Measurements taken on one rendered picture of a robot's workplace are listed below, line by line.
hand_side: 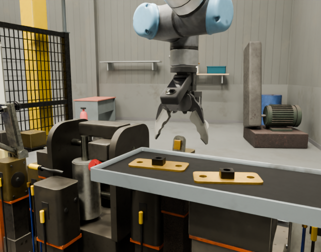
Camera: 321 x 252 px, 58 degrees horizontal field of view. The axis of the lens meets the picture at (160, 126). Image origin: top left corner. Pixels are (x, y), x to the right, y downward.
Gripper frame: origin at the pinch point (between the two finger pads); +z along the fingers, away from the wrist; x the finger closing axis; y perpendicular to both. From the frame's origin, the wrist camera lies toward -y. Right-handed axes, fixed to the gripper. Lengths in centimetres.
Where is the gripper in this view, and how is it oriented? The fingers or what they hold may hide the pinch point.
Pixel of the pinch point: (179, 142)
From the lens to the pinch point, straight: 78.5
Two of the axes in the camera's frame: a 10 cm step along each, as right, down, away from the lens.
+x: -8.9, -0.7, 4.6
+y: 4.6, -1.2, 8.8
